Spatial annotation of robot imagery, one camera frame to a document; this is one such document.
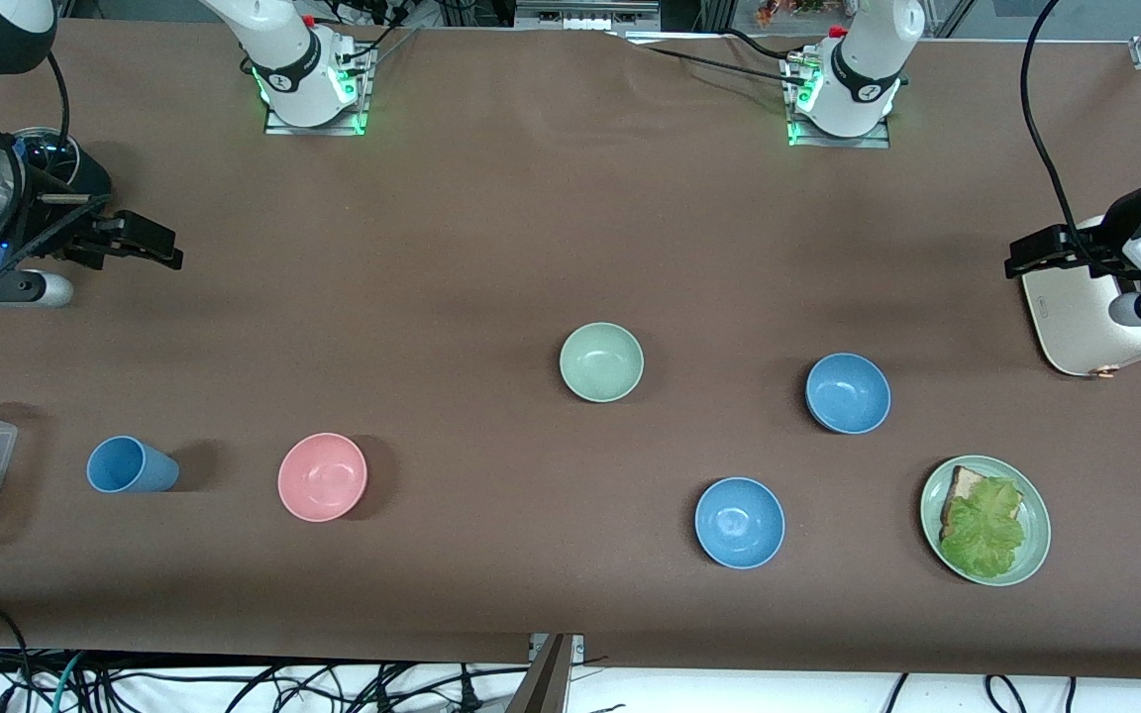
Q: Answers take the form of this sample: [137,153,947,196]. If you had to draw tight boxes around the blue bowl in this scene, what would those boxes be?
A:
[694,476,786,570]
[805,353,892,436]

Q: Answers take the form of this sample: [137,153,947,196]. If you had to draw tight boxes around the green bowl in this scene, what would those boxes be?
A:
[559,322,646,404]

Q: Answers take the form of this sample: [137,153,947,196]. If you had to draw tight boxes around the pink bowl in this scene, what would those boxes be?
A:
[277,432,369,523]

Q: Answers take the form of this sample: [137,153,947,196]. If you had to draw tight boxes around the white toaster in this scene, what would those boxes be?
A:
[1021,216,1141,378]

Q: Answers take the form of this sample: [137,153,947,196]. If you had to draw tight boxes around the blue cup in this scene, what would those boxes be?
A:
[86,436,180,494]

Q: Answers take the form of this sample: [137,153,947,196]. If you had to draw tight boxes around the bread slice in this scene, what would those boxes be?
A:
[942,465,992,541]

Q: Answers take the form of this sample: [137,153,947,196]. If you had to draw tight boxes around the green plate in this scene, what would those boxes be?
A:
[920,455,1053,587]

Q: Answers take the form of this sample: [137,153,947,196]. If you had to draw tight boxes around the green lettuce leaf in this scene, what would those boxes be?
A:
[939,477,1027,580]

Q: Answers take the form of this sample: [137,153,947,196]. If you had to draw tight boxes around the brown table cover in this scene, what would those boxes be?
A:
[0,20,1141,684]

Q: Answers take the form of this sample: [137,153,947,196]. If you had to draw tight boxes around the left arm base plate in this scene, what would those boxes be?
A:
[786,54,893,150]

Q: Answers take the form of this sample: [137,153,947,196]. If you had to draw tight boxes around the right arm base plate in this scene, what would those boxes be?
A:
[263,45,369,137]

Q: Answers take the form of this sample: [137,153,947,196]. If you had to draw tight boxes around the short black table cable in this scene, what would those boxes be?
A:
[724,28,807,64]

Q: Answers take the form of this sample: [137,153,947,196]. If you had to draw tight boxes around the long black table cable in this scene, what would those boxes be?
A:
[610,30,814,90]

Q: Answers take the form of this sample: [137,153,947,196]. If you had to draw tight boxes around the teal floor cable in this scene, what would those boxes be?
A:
[53,652,86,713]

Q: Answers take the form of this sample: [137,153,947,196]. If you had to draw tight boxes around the metal table bracket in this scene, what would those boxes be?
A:
[506,634,586,713]

